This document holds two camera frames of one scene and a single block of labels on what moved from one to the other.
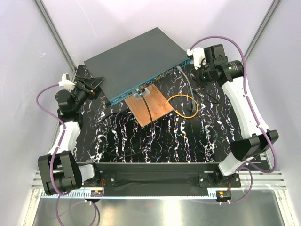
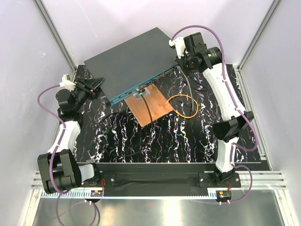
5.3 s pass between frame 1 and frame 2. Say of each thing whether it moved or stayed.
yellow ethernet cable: stayed
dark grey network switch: stayed
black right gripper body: moved
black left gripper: stayed
